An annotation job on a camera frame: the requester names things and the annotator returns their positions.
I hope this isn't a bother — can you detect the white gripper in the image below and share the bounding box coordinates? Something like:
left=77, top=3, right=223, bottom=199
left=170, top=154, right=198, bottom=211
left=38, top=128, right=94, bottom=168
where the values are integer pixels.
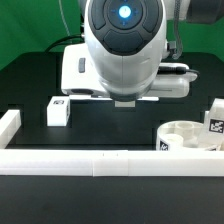
left=61, top=44, right=191, bottom=99

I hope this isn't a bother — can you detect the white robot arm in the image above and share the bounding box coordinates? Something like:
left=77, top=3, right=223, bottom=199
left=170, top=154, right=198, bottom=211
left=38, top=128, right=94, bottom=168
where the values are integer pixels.
left=61, top=0, right=224, bottom=102

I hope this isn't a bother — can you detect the white paper marker sheet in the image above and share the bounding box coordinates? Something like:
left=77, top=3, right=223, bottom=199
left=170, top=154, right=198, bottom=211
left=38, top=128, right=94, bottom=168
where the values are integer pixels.
left=69, top=95, right=159, bottom=102

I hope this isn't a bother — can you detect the white U-shaped fence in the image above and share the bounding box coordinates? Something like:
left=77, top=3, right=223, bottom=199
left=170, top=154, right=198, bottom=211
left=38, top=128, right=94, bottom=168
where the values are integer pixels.
left=0, top=110, right=224, bottom=177

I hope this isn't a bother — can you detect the black cable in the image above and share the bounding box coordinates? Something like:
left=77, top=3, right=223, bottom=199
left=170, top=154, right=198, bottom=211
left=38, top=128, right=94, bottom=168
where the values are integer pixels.
left=44, top=33, right=86, bottom=54

